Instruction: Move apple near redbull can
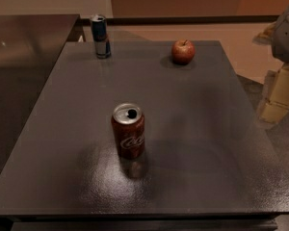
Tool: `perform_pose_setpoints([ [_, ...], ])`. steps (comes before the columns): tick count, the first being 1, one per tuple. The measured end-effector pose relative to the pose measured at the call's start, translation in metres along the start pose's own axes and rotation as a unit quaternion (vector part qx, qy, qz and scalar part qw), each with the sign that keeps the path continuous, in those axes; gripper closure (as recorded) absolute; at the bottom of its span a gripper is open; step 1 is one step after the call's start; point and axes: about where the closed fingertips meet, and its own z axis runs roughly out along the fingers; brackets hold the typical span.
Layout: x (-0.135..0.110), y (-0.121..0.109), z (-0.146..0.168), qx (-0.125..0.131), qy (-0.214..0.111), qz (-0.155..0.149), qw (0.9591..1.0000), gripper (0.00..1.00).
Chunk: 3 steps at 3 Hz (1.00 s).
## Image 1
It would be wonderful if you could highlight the blue silver redbull can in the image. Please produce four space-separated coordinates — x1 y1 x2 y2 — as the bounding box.
90 14 111 59

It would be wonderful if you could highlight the red coca-cola can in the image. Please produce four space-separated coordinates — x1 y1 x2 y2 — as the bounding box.
111 103 145 160

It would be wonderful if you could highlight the red apple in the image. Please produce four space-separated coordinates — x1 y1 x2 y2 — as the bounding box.
171 39 196 64

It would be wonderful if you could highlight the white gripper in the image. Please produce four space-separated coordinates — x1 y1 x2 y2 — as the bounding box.
257 6 289 124

